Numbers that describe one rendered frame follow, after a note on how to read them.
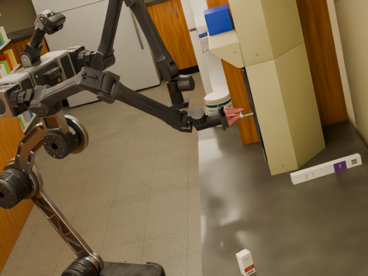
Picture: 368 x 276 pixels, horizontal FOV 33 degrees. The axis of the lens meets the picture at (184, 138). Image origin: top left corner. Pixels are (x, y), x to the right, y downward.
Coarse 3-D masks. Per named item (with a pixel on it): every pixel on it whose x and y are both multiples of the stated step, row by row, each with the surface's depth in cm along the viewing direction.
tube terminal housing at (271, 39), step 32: (256, 0) 228; (288, 0) 238; (256, 32) 232; (288, 32) 240; (256, 64) 237; (288, 64) 242; (256, 96) 242; (288, 96) 244; (288, 128) 246; (320, 128) 261; (288, 160) 252
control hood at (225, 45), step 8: (232, 24) 263; (208, 32) 261; (224, 32) 253; (232, 32) 250; (208, 40) 250; (216, 40) 245; (224, 40) 242; (232, 40) 238; (216, 48) 235; (224, 48) 235; (232, 48) 235; (240, 48) 235; (224, 56) 236; (232, 56) 236; (240, 56) 236; (232, 64) 237; (240, 64) 237
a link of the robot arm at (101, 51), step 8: (112, 0) 282; (120, 0) 282; (112, 8) 284; (120, 8) 286; (112, 16) 286; (104, 24) 290; (112, 24) 288; (104, 32) 291; (112, 32) 290; (104, 40) 293; (112, 40) 293; (104, 48) 294; (112, 48) 297; (96, 56) 296; (104, 56) 296; (112, 56) 302; (96, 64) 297; (104, 64) 296
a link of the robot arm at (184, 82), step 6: (162, 72) 284; (168, 72) 282; (168, 78) 284; (174, 78) 284; (180, 78) 283; (186, 78) 282; (192, 78) 284; (180, 84) 283; (186, 84) 282; (192, 84) 284; (180, 90) 285; (186, 90) 284
